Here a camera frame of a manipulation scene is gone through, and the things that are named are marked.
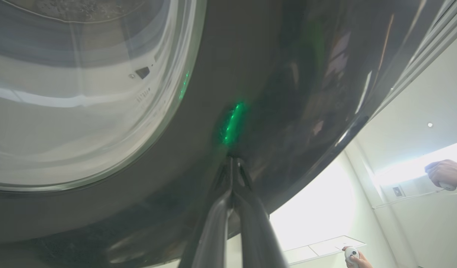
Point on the person's right hand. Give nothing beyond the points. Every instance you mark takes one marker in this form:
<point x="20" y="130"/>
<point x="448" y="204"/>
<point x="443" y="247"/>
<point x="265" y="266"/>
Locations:
<point x="360" y="263"/>

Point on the white handheld controller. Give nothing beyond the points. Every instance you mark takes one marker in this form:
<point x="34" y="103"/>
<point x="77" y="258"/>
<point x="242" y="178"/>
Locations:
<point x="447" y="186"/>
<point x="351" y="255"/>

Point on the dark round washer door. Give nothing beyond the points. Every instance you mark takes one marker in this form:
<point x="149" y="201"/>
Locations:
<point x="269" y="56"/>

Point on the grey wall switch plate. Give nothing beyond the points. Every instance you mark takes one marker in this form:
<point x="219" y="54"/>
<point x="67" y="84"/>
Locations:
<point x="398" y="191"/>

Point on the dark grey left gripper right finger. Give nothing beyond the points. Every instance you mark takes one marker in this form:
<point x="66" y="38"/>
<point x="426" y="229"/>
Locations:
<point x="258" y="238"/>

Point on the person's left hand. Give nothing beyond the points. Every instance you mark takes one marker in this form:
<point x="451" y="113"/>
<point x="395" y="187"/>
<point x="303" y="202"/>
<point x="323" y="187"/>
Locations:
<point x="449" y="172"/>

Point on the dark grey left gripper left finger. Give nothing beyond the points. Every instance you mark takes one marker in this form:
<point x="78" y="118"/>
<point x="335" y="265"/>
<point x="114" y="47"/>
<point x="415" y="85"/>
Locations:
<point x="209" y="238"/>

